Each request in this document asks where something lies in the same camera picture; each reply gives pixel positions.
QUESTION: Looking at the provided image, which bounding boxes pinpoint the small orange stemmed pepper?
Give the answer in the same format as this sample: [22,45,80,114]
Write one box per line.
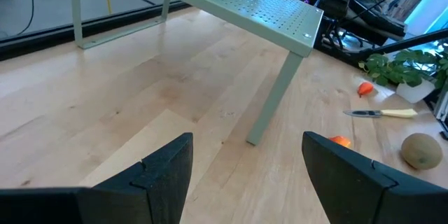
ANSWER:
[356,81,375,98]

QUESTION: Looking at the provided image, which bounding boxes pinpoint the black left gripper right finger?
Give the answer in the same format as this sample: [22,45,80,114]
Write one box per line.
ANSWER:
[302,130,448,224]

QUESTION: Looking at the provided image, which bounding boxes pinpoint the green perforated metal shelf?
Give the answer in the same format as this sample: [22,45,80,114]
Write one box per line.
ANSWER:
[68,0,325,146]

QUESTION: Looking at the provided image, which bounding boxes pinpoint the brown kiwi fruit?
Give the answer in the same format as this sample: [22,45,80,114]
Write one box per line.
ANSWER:
[400,132,444,171]

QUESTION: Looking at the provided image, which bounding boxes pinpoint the green leafy potted plant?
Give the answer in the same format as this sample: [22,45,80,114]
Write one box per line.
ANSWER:
[358,48,448,105]

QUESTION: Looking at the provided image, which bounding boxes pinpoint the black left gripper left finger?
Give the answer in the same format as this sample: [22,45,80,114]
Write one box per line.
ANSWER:
[0,132,195,224]

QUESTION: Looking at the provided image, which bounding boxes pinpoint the cream-handled paring knife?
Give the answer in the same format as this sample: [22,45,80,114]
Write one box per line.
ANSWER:
[342,108,419,119]

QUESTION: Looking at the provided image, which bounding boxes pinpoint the pear-shaped red-orange pepper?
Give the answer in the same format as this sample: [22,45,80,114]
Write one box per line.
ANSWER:
[328,135,352,149]

